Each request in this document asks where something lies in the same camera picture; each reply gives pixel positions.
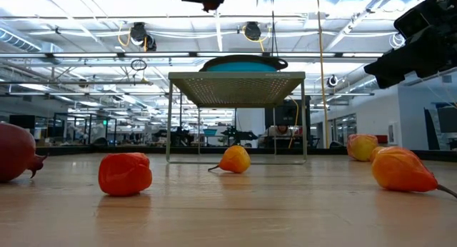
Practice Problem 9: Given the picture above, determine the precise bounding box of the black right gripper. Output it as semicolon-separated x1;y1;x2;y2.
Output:
363;6;457;89

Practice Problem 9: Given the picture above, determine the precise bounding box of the dark red toy pomegranate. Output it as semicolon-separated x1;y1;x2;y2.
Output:
201;0;225;13
0;122;49;183

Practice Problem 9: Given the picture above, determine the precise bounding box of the teal collapsible bowl grey rim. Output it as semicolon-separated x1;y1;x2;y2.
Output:
199;54;289;74

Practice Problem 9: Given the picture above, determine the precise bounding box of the yellow-red apple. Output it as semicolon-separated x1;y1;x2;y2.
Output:
346;133;379;163

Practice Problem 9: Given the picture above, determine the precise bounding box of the small orange toy fruit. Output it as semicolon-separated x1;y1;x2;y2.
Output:
369;146;385;163

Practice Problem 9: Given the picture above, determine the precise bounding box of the red-orange bell pepper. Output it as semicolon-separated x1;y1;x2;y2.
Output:
98;152;154;198

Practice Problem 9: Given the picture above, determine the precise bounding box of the pale green perforated metal shelf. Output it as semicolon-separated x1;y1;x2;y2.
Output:
165;71;308;166

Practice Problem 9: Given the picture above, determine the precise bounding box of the orange toy pear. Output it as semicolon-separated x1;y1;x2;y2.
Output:
371;146;457;199

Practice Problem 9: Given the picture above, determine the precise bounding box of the black computer monitor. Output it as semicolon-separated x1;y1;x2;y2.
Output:
9;114;36;130
264;96;312;148

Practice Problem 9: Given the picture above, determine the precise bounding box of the person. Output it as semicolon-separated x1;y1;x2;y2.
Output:
257;124;299;148

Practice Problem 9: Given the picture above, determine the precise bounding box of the small black desk robot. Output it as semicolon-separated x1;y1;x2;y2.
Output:
220;127;259;147

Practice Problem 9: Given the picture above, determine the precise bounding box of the small yellow-orange toy pear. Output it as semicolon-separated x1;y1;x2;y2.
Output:
208;145;252;175

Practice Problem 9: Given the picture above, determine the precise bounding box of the dark wall panel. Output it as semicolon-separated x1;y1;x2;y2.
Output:
423;103;457;151

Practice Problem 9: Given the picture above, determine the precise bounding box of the yellow hanging power cord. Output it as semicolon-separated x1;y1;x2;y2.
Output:
315;0;331;150

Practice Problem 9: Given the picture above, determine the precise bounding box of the black hanging cable ring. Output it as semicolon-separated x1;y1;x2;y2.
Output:
130;59;148;72

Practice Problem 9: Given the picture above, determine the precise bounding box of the yellow cable by monitor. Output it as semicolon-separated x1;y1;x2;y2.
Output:
287;96;300;150

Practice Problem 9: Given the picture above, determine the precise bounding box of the black metal table frame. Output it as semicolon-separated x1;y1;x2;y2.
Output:
35;145;457;162

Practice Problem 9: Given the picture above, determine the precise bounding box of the black frame work cell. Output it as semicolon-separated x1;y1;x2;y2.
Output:
52;112;118;147

